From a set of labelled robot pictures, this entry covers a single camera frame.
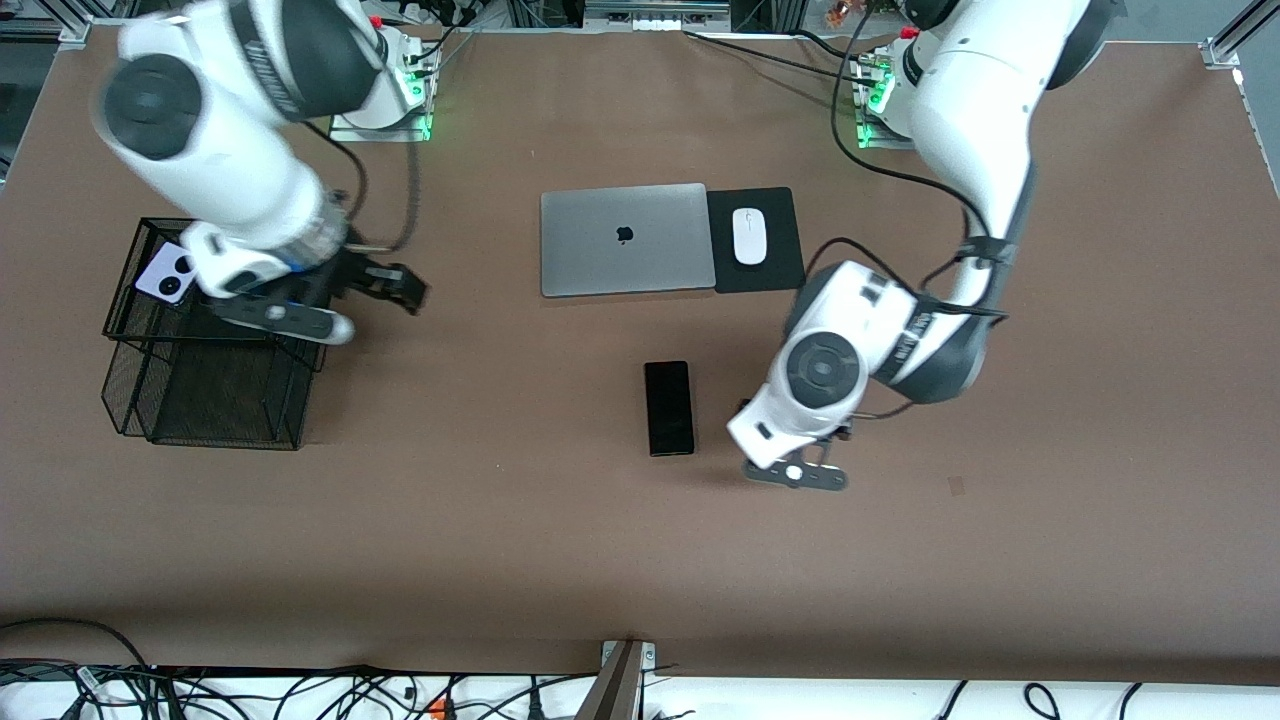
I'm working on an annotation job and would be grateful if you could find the lilac flip phone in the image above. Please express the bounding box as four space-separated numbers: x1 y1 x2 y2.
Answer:
134 241 198 306

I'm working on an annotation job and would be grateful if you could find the black slab smartphone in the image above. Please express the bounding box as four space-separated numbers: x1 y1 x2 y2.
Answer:
643 360 697 458

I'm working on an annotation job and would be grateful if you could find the black mesh two-tier tray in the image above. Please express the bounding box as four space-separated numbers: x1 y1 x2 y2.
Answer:
100 218 338 452

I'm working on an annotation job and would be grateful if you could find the silver closed laptop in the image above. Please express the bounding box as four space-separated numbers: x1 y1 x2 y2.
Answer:
540 182 717 299

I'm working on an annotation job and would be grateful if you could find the white computer mouse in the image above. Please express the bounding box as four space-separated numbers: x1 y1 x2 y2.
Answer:
732 207 769 267

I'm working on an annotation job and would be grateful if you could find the white power strip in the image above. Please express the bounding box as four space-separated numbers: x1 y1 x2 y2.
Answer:
585 0 731 33

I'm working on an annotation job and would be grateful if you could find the black mouse pad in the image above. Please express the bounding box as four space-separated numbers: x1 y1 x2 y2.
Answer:
706 186 807 295

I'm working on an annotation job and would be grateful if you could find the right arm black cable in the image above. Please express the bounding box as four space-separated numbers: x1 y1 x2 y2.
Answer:
300 120 423 253

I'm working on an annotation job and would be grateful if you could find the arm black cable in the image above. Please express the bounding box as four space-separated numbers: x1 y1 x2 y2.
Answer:
800 0 1011 321
300 120 423 253

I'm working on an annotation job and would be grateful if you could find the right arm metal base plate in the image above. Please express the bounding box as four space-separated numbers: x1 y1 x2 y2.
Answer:
328 105 433 143

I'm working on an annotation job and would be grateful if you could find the black base cable bunch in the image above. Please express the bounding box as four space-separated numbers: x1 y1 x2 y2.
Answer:
405 0 483 76

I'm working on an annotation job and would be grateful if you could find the black looped floor cable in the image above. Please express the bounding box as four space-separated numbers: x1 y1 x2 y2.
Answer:
0 618 153 671

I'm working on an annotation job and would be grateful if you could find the long black table cable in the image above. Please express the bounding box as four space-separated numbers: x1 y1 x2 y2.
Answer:
683 30 881 91

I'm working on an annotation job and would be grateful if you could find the aluminium camera post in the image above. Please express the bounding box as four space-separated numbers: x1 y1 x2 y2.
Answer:
575 640 657 720

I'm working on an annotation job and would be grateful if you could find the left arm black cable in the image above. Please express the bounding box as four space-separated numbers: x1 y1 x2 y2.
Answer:
800 0 1011 321

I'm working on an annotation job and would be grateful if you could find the short black table cable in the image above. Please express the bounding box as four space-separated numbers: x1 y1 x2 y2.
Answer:
790 28 871 66

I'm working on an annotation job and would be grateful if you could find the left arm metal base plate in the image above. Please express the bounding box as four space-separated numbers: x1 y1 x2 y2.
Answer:
856 110 916 152

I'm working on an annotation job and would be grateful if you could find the aluminium frame profile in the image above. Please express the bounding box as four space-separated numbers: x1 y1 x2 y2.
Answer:
1200 0 1280 113

